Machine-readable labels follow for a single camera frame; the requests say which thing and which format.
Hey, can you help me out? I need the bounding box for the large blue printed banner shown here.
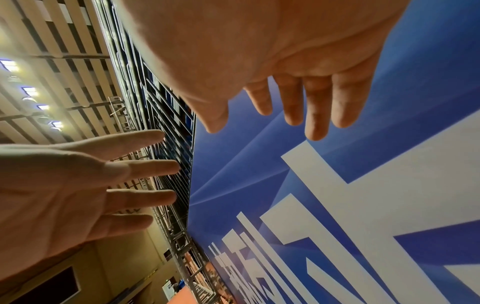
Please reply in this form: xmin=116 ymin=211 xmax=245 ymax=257
xmin=186 ymin=0 xmax=480 ymax=304

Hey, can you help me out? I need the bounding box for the person's left hand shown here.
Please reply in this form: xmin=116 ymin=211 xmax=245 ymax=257
xmin=0 ymin=129 xmax=181 ymax=281

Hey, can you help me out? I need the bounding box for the person's right hand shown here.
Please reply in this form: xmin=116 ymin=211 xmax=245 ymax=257
xmin=112 ymin=0 xmax=412 ymax=141

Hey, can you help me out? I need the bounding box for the grey metal scaffold frame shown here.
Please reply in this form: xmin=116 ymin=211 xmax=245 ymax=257
xmin=91 ymin=0 xmax=235 ymax=304

